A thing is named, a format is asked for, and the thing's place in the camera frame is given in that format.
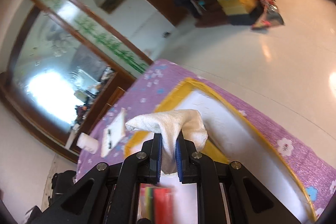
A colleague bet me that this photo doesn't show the bagged colourful sponge strips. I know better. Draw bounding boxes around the bagged colourful sponge strips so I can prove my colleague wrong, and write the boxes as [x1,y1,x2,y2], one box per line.
[137,184,174,224]

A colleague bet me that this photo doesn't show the white towel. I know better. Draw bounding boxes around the white towel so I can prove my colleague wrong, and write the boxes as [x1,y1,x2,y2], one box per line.
[126,109,208,174]

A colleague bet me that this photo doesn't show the black backpack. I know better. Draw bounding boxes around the black backpack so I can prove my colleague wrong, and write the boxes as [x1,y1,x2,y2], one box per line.
[24,169,78,219]

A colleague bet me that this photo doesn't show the black pen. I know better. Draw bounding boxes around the black pen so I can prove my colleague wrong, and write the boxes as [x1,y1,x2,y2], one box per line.
[107,129,112,149]

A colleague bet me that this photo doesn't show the white plastic jar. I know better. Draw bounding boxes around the white plastic jar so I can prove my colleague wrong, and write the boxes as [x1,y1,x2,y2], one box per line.
[76,132,99,154]

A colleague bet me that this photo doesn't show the white notepad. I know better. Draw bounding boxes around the white notepad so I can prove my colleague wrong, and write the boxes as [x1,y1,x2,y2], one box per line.
[101,108,126,158]

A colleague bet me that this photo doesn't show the wooden sideboard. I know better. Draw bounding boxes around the wooden sideboard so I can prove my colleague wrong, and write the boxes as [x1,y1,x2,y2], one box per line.
[65,72,135,151]

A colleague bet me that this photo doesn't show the broom and dustpan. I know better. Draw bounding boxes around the broom and dustpan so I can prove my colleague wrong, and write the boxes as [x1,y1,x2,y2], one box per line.
[251,0,285,31]

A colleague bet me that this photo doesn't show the dark jacket on post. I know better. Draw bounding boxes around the dark jacket on post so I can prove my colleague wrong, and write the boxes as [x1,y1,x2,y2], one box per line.
[173,0,202,19]

